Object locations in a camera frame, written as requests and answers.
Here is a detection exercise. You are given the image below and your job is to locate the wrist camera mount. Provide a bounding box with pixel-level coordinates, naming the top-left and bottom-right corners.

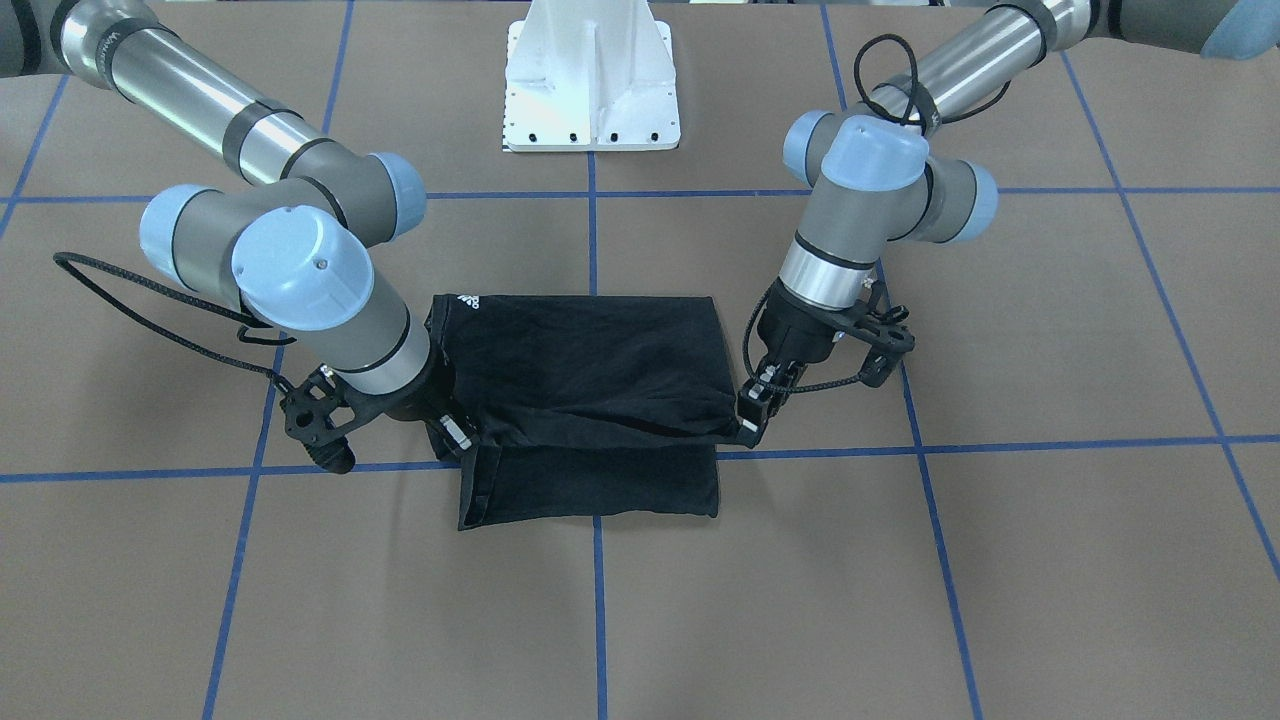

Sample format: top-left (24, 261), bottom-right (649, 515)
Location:
top-left (270, 365), bottom-right (376, 474)
top-left (833, 281), bottom-right (915, 388)

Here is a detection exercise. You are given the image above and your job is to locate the black graphic t-shirt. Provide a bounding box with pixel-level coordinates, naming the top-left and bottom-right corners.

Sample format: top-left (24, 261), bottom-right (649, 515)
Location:
top-left (429, 293), bottom-right (739, 530)

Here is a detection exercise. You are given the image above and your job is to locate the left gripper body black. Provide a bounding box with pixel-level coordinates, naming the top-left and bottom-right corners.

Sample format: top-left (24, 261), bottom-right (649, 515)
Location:
top-left (751, 282), bottom-right (847, 386)

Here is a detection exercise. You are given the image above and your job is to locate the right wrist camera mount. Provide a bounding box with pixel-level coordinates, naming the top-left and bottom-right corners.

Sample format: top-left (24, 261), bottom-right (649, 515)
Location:
top-left (270, 365), bottom-right (376, 474)

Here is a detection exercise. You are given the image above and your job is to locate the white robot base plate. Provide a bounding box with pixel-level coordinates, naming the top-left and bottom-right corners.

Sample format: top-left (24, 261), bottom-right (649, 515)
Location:
top-left (502, 1), bottom-right (682, 152)

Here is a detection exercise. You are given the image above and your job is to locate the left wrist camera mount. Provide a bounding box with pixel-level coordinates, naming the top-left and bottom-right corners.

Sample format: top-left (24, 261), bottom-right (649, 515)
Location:
top-left (833, 281), bottom-right (915, 388)

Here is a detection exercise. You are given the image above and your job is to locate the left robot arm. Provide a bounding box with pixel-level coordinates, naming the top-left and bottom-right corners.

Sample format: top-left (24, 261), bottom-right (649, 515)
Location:
top-left (737, 1), bottom-right (1277, 447)

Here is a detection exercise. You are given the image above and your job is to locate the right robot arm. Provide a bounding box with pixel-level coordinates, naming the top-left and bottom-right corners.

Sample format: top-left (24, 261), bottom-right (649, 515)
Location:
top-left (3, 1), bottom-right (476, 473)

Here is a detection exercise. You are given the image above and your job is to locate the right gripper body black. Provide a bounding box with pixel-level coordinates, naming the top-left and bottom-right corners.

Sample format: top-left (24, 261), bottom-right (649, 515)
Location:
top-left (385, 346), bottom-right (468, 438)

